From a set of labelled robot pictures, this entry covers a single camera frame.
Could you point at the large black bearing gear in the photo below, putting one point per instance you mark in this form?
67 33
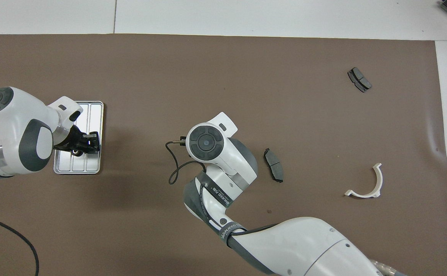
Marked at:
76 153

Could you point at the brown table mat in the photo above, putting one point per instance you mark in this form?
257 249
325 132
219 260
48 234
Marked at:
208 76

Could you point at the white curved plastic bracket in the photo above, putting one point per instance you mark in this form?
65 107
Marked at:
375 189

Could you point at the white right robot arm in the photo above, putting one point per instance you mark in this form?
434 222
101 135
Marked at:
223 157

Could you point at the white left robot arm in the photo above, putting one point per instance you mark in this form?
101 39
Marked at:
12 122

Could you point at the silver metal tray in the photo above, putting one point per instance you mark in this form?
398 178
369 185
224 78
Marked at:
93 115

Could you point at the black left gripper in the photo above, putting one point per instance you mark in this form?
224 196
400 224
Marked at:
71 140

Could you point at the long grey brake pad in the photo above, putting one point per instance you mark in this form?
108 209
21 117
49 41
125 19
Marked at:
273 165

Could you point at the short grey brake pad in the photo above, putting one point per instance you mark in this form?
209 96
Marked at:
359 79

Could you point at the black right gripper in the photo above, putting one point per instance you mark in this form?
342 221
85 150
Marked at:
183 138

